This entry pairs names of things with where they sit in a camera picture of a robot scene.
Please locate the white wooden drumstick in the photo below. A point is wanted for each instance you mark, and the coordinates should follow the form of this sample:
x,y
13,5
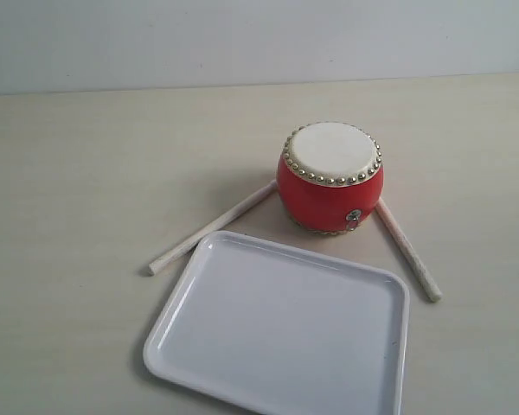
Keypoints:
x,y
235,212
420,271

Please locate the small red drum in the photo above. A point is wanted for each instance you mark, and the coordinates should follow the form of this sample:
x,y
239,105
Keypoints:
x,y
330,176

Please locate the white plastic tray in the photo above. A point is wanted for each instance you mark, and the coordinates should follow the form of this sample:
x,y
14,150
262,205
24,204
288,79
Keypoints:
x,y
276,329

